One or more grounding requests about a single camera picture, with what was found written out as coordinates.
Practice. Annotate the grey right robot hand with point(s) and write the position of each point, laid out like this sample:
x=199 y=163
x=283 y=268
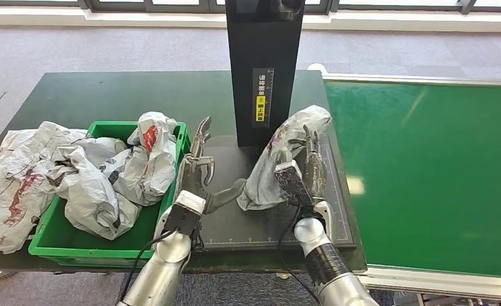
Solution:
x=314 y=173

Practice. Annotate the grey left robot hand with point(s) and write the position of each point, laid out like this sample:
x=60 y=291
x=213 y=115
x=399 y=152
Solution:
x=193 y=177

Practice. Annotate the white parcel bag red logo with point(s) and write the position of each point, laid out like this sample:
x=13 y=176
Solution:
x=157 y=169
x=90 y=194

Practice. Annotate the green plastic delivery box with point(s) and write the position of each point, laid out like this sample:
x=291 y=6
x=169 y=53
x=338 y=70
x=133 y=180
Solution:
x=149 y=228

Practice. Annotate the green conveyor belt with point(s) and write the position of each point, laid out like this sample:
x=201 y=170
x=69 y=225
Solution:
x=444 y=169

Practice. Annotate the black inbound scanner machine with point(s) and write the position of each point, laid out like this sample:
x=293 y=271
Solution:
x=265 y=50

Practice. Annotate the white parcel bag red streaks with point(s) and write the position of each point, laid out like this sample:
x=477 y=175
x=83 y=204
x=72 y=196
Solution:
x=10 y=186

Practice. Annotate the ruler label with yellow sticker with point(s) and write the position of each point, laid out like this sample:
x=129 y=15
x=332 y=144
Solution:
x=263 y=97

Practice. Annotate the dark green table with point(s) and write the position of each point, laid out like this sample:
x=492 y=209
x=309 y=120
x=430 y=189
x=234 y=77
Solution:
x=149 y=93

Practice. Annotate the white window sill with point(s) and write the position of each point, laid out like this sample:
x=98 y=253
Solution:
x=107 y=19

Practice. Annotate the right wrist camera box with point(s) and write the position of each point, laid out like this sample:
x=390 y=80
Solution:
x=292 y=181

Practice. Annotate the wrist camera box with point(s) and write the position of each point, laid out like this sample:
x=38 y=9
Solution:
x=292 y=181
x=185 y=213

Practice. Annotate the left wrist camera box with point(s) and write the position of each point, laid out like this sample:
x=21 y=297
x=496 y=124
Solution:
x=185 y=213

